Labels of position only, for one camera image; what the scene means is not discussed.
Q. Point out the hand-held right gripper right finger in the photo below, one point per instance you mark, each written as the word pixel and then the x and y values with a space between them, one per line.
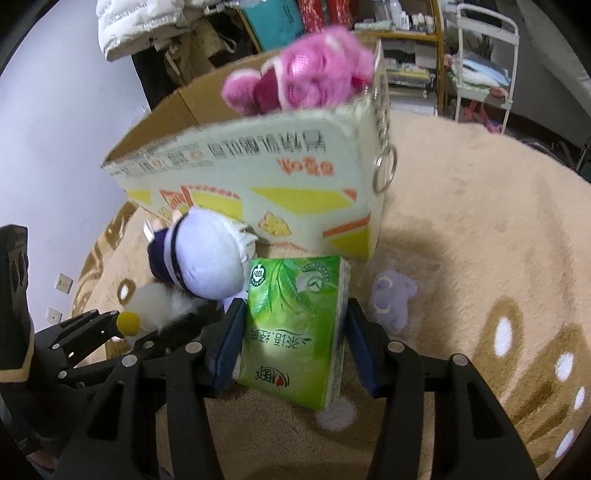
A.
pixel 360 346

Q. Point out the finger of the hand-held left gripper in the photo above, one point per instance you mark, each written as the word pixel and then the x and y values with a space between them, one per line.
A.
pixel 97 362
pixel 83 325

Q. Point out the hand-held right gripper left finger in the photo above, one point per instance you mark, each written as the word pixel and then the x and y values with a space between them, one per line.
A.
pixel 228 350

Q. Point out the green tissue pack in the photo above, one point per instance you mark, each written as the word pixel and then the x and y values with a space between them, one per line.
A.
pixel 291 332

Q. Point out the white fluffy plush toy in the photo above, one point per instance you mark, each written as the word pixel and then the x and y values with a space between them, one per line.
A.
pixel 152 300

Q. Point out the printed cardboard box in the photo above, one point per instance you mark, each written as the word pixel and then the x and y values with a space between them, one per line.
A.
pixel 277 194

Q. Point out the small purple bear plush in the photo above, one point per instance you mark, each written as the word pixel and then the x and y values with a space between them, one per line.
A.
pixel 390 295

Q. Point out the purple white plush doll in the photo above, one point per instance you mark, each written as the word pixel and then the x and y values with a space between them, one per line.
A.
pixel 207 258

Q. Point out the black hanging coat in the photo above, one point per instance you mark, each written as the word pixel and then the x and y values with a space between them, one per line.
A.
pixel 152 78

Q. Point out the pink plush toys pile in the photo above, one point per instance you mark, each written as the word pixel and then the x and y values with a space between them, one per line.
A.
pixel 478 115

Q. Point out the stack of papers and magazines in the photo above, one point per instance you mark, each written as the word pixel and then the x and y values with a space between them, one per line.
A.
pixel 411 74

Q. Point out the white puffer jacket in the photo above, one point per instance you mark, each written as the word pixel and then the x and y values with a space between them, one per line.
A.
pixel 129 27

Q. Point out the beige hanging coat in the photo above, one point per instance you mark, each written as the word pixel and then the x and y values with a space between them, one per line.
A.
pixel 198 57

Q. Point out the light blue cloth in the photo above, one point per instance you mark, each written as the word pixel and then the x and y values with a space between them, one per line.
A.
pixel 480 69

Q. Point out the wooden shelf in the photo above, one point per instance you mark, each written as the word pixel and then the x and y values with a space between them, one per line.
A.
pixel 415 39

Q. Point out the teal bag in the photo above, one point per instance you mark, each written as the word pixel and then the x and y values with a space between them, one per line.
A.
pixel 272 23

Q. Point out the group of white bottles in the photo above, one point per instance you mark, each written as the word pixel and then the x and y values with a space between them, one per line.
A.
pixel 411 18

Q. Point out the cream padded chair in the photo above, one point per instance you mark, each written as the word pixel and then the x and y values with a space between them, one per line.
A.
pixel 545 69

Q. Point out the red patterned bag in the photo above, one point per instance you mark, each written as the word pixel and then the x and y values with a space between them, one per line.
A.
pixel 323 14

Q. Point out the white trolley cart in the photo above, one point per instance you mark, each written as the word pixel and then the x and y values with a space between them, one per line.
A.
pixel 485 25

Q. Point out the white wall socket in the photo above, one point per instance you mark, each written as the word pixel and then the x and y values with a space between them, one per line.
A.
pixel 64 282
pixel 54 315

